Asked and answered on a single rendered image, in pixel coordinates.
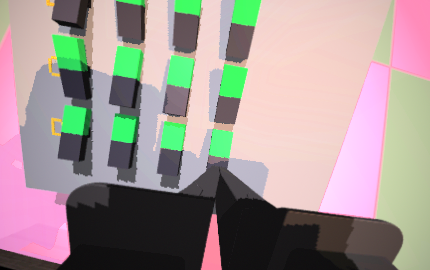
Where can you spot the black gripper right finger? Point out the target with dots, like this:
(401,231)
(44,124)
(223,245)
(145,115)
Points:
(255,235)

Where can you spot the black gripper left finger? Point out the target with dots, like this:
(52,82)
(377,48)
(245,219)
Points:
(116,216)

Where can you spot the beige switch panel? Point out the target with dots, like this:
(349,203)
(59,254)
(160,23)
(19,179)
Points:
(152,93)

